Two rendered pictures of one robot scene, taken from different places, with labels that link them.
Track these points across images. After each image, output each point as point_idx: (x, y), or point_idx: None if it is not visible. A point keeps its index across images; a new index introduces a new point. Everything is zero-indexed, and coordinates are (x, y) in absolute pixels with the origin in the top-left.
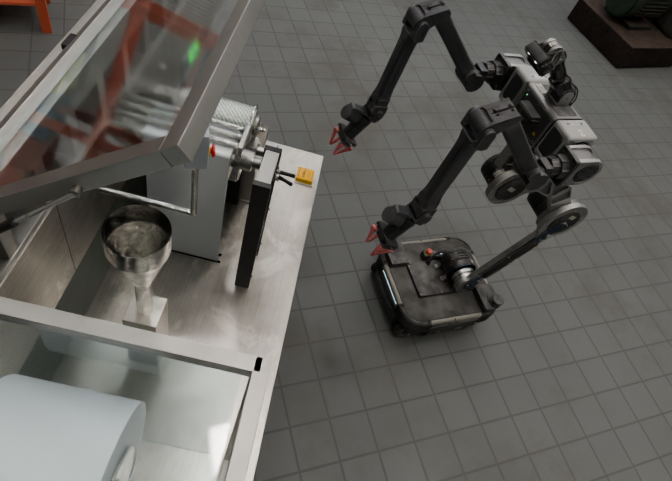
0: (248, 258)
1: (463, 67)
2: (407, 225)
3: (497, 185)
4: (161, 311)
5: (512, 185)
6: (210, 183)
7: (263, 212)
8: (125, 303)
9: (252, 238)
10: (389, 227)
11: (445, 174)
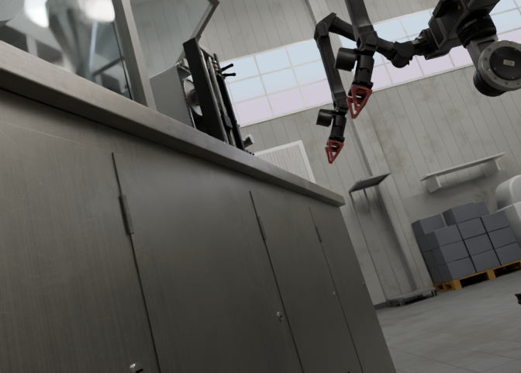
0: (216, 135)
1: (385, 46)
2: (363, 60)
3: (483, 62)
4: None
5: (502, 56)
6: (172, 101)
7: (201, 64)
8: None
9: (207, 103)
10: (353, 77)
11: None
